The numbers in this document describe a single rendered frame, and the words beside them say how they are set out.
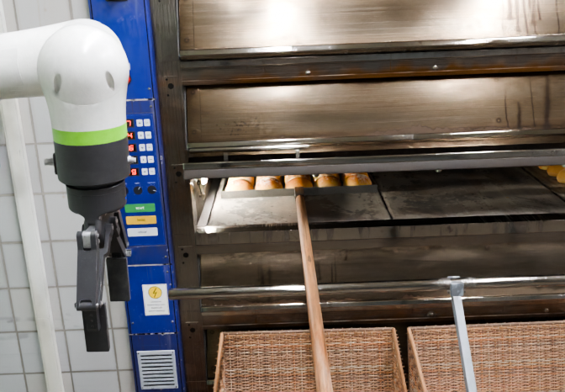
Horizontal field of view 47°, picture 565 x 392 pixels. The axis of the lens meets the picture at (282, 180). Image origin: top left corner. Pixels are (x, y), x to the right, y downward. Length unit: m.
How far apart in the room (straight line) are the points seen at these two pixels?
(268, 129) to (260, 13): 0.32
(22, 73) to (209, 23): 0.99
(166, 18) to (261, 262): 0.78
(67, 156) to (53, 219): 1.25
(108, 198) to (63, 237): 1.24
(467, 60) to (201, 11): 0.76
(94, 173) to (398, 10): 1.23
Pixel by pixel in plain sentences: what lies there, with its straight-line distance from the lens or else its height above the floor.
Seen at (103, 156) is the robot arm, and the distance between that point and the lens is 0.84.
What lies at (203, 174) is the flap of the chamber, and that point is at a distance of 1.79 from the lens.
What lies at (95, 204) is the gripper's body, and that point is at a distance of 0.86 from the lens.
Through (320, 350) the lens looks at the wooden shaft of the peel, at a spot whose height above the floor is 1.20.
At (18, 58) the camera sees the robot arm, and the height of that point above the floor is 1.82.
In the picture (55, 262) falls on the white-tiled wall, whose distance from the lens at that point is 2.14.
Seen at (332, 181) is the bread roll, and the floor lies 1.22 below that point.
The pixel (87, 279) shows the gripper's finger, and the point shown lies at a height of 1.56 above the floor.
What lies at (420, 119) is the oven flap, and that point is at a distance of 1.92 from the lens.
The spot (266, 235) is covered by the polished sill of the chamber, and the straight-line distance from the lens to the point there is 1.99.
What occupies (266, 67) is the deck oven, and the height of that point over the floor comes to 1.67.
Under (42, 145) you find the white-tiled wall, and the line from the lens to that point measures 2.03.
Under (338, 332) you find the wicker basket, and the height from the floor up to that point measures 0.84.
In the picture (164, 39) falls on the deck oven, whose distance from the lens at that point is 1.89.
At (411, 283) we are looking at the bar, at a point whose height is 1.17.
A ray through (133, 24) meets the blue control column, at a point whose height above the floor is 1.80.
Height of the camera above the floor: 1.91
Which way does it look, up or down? 17 degrees down
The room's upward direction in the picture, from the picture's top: 2 degrees counter-clockwise
